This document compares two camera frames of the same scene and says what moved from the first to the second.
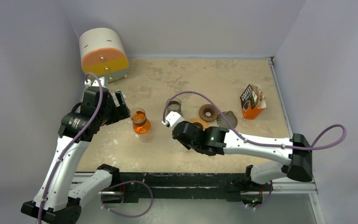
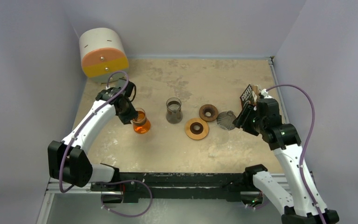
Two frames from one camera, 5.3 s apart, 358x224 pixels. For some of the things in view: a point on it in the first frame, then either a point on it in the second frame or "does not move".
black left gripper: [120, 113] -> [133, 114]
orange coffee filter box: [253, 102] does not move
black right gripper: [181, 134] -> [245, 116]
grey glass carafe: [174, 105] does not move
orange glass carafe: [141, 124] does not move
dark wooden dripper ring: [208, 108] does not move
